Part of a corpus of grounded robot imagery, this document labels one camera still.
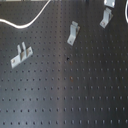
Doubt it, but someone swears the middle metal cable clip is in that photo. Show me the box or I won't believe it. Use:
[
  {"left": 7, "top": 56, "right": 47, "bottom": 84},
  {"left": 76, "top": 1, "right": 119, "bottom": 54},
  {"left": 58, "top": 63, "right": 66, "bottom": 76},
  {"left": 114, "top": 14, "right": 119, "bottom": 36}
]
[{"left": 67, "top": 21, "right": 80, "bottom": 45}]

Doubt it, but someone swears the left metal cable clip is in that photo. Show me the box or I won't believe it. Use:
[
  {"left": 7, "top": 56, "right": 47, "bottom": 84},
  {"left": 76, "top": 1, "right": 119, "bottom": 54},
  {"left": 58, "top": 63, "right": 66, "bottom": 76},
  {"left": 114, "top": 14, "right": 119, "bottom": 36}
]
[{"left": 10, "top": 43, "right": 33, "bottom": 68}]

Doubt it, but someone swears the white cable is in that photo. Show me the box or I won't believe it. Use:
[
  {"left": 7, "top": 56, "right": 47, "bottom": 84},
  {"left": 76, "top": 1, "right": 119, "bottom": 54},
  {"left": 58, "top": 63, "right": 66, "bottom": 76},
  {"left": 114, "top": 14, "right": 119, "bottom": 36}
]
[{"left": 0, "top": 0, "right": 128, "bottom": 29}]

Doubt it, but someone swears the right metal cable clip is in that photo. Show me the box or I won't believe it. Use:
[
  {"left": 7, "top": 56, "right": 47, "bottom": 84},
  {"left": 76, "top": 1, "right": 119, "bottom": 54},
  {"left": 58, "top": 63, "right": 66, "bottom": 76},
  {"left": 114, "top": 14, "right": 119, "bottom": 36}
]
[{"left": 100, "top": 8, "right": 113, "bottom": 28}]

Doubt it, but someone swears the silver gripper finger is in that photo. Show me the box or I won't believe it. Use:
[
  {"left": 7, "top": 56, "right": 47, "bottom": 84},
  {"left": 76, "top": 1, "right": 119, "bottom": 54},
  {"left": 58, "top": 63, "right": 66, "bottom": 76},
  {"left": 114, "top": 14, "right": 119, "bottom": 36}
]
[{"left": 104, "top": 0, "right": 115, "bottom": 7}]

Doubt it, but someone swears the metal cable clip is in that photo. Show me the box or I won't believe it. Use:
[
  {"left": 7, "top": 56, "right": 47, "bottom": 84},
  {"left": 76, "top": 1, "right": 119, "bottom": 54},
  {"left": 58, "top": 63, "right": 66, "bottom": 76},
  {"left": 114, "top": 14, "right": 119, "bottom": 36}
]
[
  {"left": 100, "top": 8, "right": 113, "bottom": 28},
  {"left": 67, "top": 21, "right": 80, "bottom": 45},
  {"left": 10, "top": 43, "right": 33, "bottom": 68}
]

